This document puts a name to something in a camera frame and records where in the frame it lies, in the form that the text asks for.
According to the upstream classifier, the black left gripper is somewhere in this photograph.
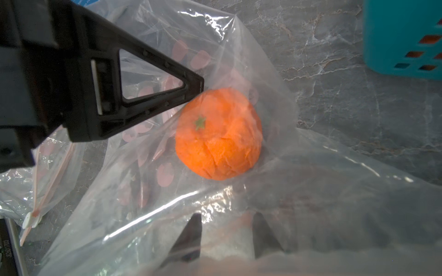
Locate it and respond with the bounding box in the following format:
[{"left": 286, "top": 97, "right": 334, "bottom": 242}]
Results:
[{"left": 1, "top": 1, "right": 204, "bottom": 172}]

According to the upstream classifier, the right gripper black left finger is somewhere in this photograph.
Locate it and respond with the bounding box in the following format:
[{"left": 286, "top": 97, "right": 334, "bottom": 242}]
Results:
[{"left": 160, "top": 213, "right": 203, "bottom": 267}]

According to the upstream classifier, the teal plastic basket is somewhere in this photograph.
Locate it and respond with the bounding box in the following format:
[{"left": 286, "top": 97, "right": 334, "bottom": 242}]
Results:
[{"left": 363, "top": 0, "right": 442, "bottom": 81}]

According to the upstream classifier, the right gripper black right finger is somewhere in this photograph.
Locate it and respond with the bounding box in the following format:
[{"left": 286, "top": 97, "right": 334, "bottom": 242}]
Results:
[{"left": 252, "top": 212, "right": 284, "bottom": 259}]

